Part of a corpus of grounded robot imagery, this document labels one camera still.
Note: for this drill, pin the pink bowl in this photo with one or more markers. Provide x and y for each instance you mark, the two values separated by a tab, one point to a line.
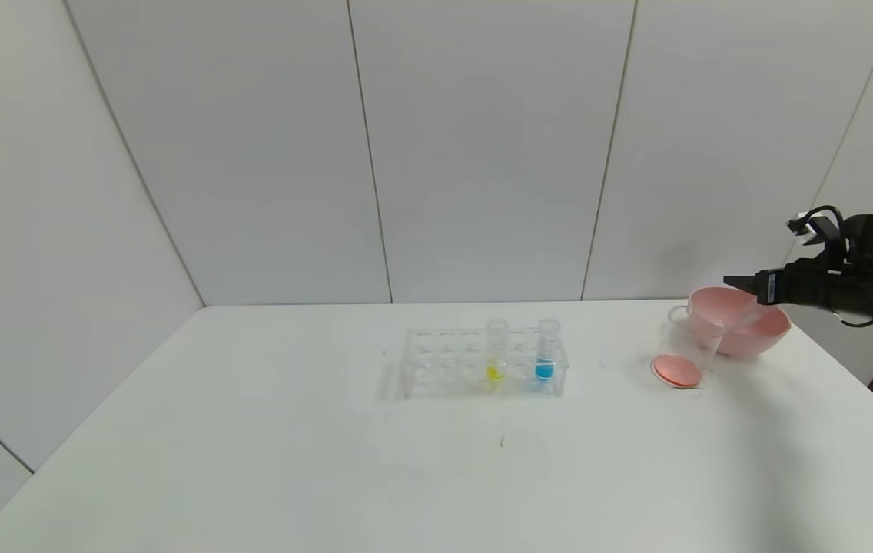
759	338

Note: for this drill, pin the test tube with yellow pigment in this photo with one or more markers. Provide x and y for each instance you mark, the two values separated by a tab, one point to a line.
495	372

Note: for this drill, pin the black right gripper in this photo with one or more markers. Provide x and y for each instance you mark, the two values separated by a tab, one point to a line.
772	286

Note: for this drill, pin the test tube with blue pigment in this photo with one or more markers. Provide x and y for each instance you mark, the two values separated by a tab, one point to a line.
544	372

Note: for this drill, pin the clear glass beaker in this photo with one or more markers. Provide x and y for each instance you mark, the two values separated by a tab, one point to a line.
678	371

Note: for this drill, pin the clear plastic test tube rack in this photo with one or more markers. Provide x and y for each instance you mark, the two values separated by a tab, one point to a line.
452	384

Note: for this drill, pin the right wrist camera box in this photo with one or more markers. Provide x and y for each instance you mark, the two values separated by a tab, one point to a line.
809	225

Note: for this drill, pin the test tube with red pigment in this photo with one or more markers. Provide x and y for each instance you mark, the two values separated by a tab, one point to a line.
736	316

